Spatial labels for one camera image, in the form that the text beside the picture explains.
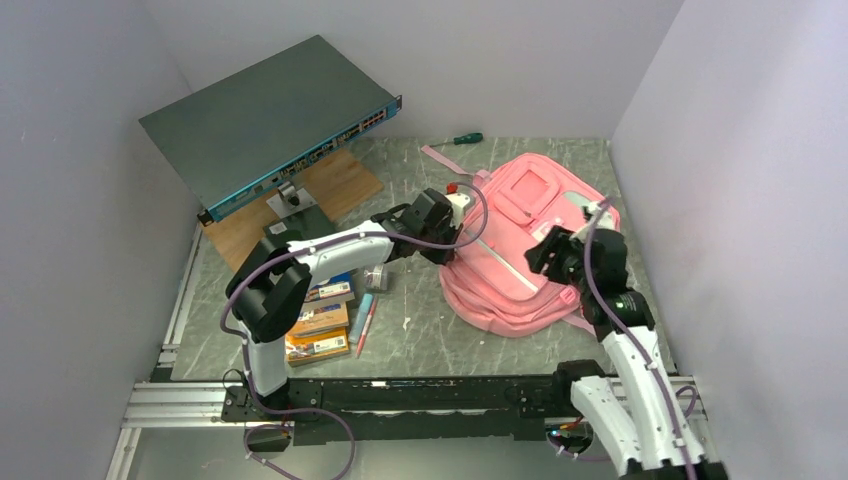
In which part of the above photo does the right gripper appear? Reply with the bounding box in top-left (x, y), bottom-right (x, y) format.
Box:
top-left (523, 224), bottom-right (594, 291)

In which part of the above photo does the small silver tape roll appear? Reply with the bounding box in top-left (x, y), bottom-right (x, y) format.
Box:
top-left (363, 264), bottom-right (390, 291)

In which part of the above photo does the pink backpack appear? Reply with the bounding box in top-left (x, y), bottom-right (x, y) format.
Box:
top-left (439, 153), bottom-right (603, 338)

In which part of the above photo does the red pen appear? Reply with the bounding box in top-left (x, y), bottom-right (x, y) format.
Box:
top-left (355, 297), bottom-right (379, 359)

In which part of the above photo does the light blue marker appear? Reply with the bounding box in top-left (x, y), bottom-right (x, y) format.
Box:
top-left (348, 293), bottom-right (377, 345)

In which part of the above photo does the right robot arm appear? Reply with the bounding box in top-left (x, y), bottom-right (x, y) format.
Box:
top-left (525, 226), bottom-right (729, 479)

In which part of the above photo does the wooden board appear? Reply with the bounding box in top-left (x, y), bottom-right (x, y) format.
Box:
top-left (202, 149), bottom-right (383, 271)

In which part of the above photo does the blue cover book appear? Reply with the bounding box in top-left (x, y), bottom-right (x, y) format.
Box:
top-left (303, 272), bottom-right (355, 310)

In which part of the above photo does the dark green book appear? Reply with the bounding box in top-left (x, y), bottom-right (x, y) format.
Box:
top-left (263, 205), bottom-right (338, 241)

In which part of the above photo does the orange cover book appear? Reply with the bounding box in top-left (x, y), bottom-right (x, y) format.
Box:
top-left (287, 303), bottom-right (349, 338)

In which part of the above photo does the orange bottom book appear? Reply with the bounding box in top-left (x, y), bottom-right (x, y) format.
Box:
top-left (285, 328), bottom-right (350, 367)

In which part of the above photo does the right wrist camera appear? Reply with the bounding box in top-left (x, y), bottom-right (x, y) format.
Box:
top-left (584, 202), bottom-right (617, 230)

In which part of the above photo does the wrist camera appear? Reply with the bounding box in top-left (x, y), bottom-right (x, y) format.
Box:
top-left (584, 202), bottom-right (617, 230)
top-left (445, 183), bottom-right (475, 224)

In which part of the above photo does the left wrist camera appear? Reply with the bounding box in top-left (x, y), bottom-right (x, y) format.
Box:
top-left (445, 183), bottom-right (475, 224)

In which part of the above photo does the green handled screwdriver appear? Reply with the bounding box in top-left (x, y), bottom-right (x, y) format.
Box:
top-left (430, 132), bottom-right (484, 148)

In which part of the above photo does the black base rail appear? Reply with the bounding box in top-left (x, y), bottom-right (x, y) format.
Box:
top-left (221, 374), bottom-right (578, 446)

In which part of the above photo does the grey network switch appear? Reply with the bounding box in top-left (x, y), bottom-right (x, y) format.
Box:
top-left (139, 35), bottom-right (402, 225)

